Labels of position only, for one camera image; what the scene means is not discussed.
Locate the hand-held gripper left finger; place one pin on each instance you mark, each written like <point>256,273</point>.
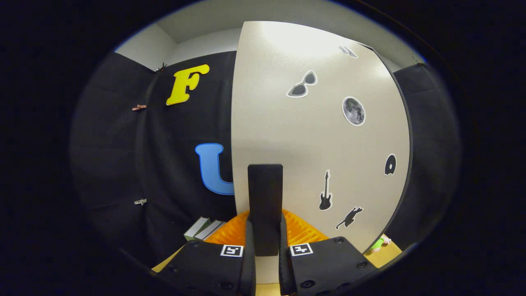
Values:
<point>250,275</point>

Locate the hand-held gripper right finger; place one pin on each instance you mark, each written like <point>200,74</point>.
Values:
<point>284,275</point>

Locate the beige cabinet door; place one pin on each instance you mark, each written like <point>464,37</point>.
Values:
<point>287,135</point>

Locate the thin brown book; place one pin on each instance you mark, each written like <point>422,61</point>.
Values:
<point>211,229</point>

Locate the green book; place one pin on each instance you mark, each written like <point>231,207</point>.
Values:
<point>195,230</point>

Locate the green and white plush toy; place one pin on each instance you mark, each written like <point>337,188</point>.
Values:
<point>378,245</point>

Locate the small white clip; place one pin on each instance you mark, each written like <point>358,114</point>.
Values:
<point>140,202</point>

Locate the black backdrop cloth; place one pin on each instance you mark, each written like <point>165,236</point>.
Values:
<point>123,156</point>

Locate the small black clip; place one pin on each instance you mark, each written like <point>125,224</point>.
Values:
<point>418,61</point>
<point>161,67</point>

